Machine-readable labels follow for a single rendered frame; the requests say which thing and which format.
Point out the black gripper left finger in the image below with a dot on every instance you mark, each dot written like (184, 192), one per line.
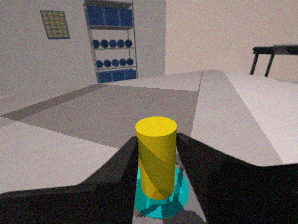
(105, 197)

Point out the yellow cylinder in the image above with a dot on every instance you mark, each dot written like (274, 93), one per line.
(157, 156)

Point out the cyan circle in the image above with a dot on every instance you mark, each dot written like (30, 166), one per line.
(167, 207)

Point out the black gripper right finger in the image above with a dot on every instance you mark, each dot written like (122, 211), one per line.
(230, 190)

